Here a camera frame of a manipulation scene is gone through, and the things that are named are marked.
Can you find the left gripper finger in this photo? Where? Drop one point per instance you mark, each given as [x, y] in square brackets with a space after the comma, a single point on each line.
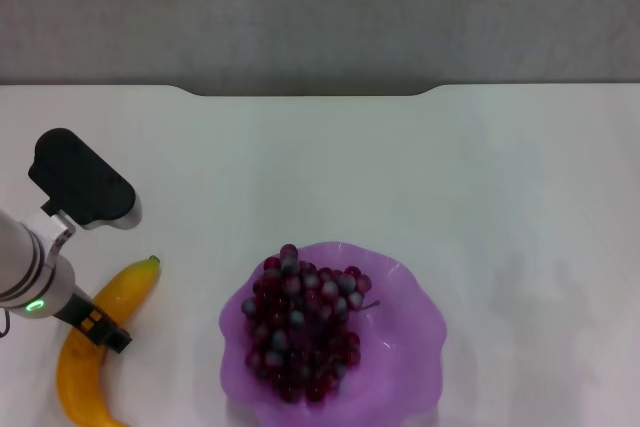
[117, 339]

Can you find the dark red grape bunch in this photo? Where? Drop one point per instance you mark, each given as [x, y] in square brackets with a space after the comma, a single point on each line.
[300, 327]

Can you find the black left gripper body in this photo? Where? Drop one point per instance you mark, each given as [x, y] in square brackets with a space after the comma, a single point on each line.
[75, 309]

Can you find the yellow banana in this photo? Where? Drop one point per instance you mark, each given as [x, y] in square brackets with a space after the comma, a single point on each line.
[80, 377]

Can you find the purple wavy plastic plate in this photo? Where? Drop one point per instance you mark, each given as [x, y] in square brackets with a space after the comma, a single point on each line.
[400, 347]

